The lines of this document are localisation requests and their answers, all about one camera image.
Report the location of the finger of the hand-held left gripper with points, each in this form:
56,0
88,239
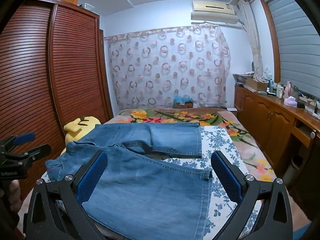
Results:
23,137
37,152

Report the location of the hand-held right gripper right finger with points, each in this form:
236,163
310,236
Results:
226,175

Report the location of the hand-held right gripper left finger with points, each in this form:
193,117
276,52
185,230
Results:
93,172

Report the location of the blue denim pants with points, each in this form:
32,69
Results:
150,187

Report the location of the person's left hand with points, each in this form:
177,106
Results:
14,195

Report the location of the white blue floral bed sheet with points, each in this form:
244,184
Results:
220,140

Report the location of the yellow plush toy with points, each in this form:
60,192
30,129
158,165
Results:
83,127

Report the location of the wooden sideboard cabinet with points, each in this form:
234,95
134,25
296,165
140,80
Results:
265,120

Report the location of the grey waste bin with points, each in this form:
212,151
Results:
293,170

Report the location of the cardboard box with blue cloth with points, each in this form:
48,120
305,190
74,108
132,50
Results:
183,102

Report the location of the brown louvred wooden wardrobe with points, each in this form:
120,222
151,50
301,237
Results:
75,67

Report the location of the open cardboard box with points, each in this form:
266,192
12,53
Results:
256,85

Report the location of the pink tissue box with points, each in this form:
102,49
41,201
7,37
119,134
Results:
290,102

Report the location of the row of toiletry bottles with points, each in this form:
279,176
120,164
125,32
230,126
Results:
280,90

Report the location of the tied beige window drape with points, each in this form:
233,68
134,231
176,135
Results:
252,37

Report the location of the white storage box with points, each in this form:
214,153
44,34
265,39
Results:
86,5

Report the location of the grey window blind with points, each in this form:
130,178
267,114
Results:
297,45

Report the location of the wall air conditioner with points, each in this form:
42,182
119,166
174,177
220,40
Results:
215,11

